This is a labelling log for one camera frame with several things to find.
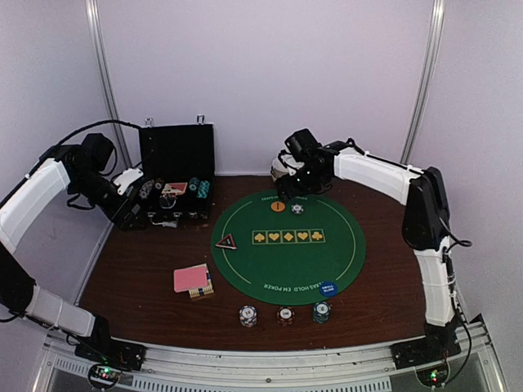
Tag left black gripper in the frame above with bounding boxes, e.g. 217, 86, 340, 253
70, 168, 147, 230

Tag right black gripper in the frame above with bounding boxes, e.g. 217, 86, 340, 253
275, 165, 324, 203

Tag white blue chip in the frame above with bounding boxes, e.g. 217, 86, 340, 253
290, 203, 304, 215

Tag orange round button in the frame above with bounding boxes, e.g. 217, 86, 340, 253
270, 202, 286, 212

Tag red black all-in triangle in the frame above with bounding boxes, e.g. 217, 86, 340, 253
215, 234, 237, 250

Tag blue small blind button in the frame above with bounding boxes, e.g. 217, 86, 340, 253
320, 281, 338, 297

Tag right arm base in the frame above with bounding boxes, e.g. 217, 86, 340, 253
391, 337, 462, 369

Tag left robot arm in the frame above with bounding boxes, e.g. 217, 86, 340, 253
1, 133, 145, 363

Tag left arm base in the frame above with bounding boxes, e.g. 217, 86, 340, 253
74, 341, 146, 372

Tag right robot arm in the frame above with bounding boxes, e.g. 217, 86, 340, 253
270, 139, 458, 361

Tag tan blue chips in case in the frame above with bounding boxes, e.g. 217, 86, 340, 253
138, 180, 154, 200

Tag white ceramic bowl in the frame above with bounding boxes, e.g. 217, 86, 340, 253
271, 158, 296, 176

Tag white lower bowl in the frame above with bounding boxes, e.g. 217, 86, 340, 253
270, 167, 285, 184

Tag clear dealer button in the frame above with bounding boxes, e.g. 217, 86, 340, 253
159, 194, 177, 209

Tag brown chips in case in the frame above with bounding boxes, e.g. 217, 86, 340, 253
154, 179, 165, 191

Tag card pack in case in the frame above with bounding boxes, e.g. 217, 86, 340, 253
162, 182, 187, 195

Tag black poker chip case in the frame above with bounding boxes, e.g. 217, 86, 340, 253
139, 123, 215, 224

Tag green blue chips in case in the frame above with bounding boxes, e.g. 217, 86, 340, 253
188, 177, 200, 192

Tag round green poker mat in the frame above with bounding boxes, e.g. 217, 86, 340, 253
211, 190, 367, 305

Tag teal chips in case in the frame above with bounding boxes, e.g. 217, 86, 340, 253
197, 180, 211, 199

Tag red-backed card deck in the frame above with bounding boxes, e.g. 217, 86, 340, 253
173, 265, 208, 293

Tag gold blue card box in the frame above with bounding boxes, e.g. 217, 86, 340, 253
189, 263, 214, 299

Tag green blue chip stack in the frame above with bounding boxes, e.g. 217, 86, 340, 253
313, 301, 332, 324

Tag brown black chip stack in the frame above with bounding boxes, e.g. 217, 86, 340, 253
276, 306, 295, 326

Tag blue tan chip stack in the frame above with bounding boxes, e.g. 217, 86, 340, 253
239, 305, 257, 327

